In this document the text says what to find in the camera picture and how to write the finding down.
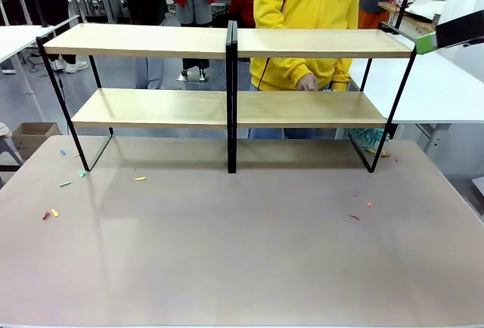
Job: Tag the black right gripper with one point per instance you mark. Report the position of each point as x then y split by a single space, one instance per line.
472 29

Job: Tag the teal microfiber duster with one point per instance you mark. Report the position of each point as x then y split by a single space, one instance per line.
368 137

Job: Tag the person's right forearm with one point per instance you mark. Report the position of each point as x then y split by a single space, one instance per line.
276 69

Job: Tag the person's left forearm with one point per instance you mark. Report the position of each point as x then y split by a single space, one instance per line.
341 75

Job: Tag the person's right hand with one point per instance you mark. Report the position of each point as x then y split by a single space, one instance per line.
308 83

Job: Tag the wooden background table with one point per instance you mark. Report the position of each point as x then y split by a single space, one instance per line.
412 22

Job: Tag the white side table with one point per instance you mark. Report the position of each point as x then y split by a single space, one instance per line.
19 41
435 90

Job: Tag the red paper scrap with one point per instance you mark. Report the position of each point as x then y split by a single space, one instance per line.
354 217
46 215

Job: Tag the green paper scrap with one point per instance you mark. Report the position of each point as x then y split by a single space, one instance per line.
82 173
65 183

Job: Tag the cardboard box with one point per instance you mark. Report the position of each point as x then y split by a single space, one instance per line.
34 139

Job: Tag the wooden shelf unit black frame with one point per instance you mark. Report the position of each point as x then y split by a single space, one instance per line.
132 41
321 42

